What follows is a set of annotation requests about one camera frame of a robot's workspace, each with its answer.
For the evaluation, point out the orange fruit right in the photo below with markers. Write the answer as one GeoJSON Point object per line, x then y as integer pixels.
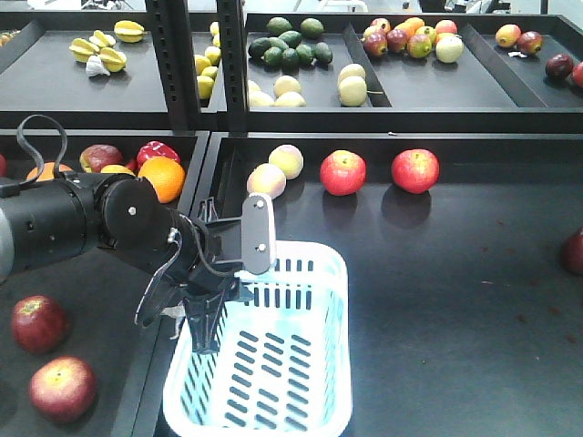
{"type": "Point", "coordinates": [165, 175]}

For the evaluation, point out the red bell pepper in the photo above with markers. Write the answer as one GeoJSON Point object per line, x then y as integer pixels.
{"type": "Point", "coordinates": [153, 149]}

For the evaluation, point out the pale peach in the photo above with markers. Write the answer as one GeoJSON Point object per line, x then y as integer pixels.
{"type": "Point", "coordinates": [289, 159]}
{"type": "Point", "coordinates": [267, 179]}

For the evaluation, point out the red green apple rear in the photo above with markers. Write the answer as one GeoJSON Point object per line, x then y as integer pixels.
{"type": "Point", "coordinates": [93, 158]}

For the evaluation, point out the dark red apple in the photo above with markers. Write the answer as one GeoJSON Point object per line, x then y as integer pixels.
{"type": "Point", "coordinates": [63, 389]}
{"type": "Point", "coordinates": [39, 324]}

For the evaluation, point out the dark red apple upper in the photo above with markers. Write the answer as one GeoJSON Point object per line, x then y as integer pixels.
{"type": "Point", "coordinates": [39, 324]}

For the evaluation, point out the red apple right rear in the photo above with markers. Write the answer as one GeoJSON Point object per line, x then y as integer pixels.
{"type": "Point", "coordinates": [415, 170]}

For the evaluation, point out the orange fruit left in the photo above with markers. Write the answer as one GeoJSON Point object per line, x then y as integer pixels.
{"type": "Point", "coordinates": [46, 174]}

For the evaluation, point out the pale peach front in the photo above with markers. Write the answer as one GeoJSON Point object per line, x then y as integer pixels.
{"type": "Point", "coordinates": [267, 179]}

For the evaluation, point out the red apple centre rear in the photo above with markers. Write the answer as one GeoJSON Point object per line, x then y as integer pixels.
{"type": "Point", "coordinates": [343, 173]}

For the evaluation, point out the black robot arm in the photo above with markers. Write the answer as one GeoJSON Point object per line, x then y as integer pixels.
{"type": "Point", "coordinates": [43, 223]}

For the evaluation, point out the light blue plastic basket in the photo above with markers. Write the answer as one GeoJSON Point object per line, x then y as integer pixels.
{"type": "Point", "coordinates": [283, 367]}

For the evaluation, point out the white garlic bulb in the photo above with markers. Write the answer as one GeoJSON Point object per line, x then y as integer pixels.
{"type": "Point", "coordinates": [95, 67]}

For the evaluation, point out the dark red apple lower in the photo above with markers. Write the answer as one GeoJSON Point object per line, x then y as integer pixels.
{"type": "Point", "coordinates": [63, 389]}

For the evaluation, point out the pale peach rear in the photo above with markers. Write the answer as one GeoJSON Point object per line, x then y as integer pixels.
{"type": "Point", "coordinates": [289, 159]}

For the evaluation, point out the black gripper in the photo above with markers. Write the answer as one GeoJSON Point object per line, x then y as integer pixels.
{"type": "Point", "coordinates": [195, 261]}

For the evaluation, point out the orange fruit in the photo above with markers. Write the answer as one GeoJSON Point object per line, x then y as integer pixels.
{"type": "Point", "coordinates": [165, 175]}
{"type": "Point", "coordinates": [46, 174]}

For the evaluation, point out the black wooden display stand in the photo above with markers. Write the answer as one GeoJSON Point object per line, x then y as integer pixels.
{"type": "Point", "coordinates": [461, 320]}

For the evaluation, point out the yellow round fruit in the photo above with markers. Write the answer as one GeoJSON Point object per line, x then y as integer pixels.
{"type": "Point", "coordinates": [116, 169]}

